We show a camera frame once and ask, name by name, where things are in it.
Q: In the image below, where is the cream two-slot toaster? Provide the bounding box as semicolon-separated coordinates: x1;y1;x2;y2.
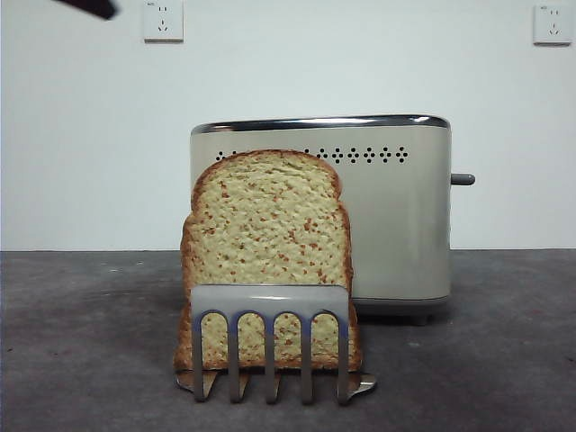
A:
188;114;453;326

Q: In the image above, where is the white wall socket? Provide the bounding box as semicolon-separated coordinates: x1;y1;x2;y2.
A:
533;4;576;46
143;0;185;44

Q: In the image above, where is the toasted bread slice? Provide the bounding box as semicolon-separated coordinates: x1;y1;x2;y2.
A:
173;149;364;373

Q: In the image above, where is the stainless steel toast rack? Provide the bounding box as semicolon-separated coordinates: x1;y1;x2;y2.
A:
174;283;378;405

